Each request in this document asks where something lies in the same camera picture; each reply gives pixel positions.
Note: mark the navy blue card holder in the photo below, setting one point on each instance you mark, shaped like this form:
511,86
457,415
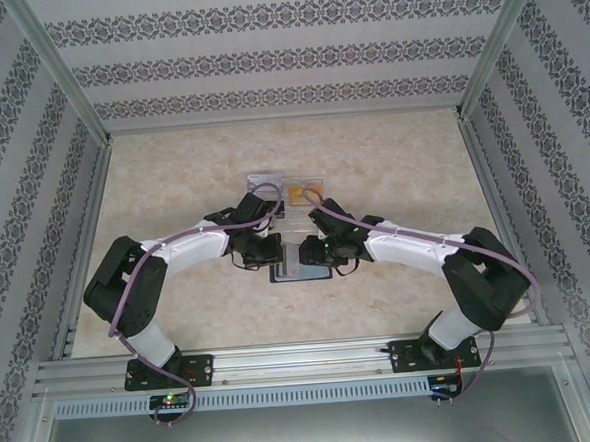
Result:
298,273

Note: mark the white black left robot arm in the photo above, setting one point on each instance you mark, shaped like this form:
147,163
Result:
101,293

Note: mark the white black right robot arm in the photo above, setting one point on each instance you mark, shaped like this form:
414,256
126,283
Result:
479,280

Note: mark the clear acrylic card tray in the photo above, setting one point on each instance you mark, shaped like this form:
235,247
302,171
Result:
295,221

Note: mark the orange credit card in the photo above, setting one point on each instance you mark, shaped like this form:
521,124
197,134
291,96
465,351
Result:
295,191

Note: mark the left circuit board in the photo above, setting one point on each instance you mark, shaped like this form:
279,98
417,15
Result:
171,401

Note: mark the circuit board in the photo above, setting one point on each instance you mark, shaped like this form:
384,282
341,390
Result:
171,401
445,384

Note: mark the right circuit board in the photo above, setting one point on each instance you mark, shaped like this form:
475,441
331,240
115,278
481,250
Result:
445,384

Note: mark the grey sheet metal panel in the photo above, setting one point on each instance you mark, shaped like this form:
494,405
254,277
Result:
308,433

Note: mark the aluminium mounting rail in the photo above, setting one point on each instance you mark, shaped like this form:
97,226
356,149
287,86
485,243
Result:
298,361

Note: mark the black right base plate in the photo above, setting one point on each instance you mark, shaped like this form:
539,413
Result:
401,357

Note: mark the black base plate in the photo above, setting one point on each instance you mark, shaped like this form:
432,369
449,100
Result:
201,369
401,357

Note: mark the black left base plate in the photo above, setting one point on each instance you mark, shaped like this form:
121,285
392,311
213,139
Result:
201,369

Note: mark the aluminium side rail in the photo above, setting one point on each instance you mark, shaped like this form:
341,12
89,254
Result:
87,233
488,189

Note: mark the aluminium frame post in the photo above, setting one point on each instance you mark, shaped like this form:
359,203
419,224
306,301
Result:
499,43
60,75

